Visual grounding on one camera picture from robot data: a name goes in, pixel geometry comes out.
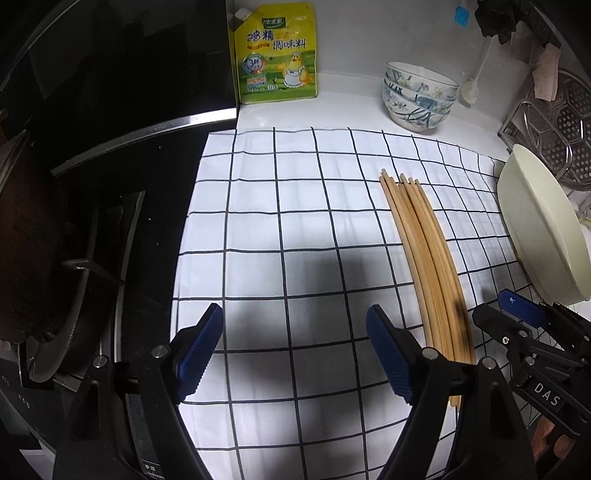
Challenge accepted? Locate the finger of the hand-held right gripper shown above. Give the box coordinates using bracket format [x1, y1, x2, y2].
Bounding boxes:
[472, 304, 539, 354]
[498, 288, 561, 329]

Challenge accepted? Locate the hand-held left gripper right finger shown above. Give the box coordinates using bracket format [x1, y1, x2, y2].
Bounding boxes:
[366, 305, 539, 480]

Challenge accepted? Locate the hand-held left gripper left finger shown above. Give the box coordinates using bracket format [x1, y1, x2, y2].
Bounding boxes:
[53, 302, 225, 480]

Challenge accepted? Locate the large cream bowl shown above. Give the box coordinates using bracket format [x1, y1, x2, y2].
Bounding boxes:
[496, 144, 591, 306]

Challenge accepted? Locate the bundle of wooden chopsticks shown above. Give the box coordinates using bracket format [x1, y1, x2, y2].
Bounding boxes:
[379, 170, 477, 416]

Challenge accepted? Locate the person's right hand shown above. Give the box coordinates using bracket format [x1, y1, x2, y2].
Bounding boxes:
[532, 410, 578, 462]

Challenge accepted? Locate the black gas stove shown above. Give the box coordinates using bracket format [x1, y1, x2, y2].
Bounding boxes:
[0, 131, 211, 480]

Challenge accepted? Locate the white black checkered cloth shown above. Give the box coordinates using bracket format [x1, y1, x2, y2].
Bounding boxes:
[172, 127, 543, 480]

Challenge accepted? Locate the steel dish rack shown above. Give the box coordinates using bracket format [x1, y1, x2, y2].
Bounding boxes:
[498, 99, 591, 232]

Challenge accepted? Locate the perforated steel steamer plate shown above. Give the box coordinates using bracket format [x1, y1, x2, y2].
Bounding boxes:
[525, 69, 591, 190]

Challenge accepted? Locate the blue floral ceramic bowl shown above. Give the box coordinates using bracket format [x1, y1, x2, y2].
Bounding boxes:
[382, 80, 455, 116]
[384, 61, 459, 103]
[383, 95, 452, 132]

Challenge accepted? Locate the white bottle brush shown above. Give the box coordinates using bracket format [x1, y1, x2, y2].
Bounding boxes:
[459, 36, 494, 105]

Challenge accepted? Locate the pale pink hanging cloth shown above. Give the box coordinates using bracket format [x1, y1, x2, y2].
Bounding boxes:
[530, 44, 562, 100]

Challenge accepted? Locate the dark hanging cloth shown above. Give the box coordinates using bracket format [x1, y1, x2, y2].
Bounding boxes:
[475, 0, 532, 45]

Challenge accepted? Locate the yellow seasoning pouch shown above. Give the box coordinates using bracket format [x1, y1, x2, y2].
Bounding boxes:
[229, 2, 319, 105]

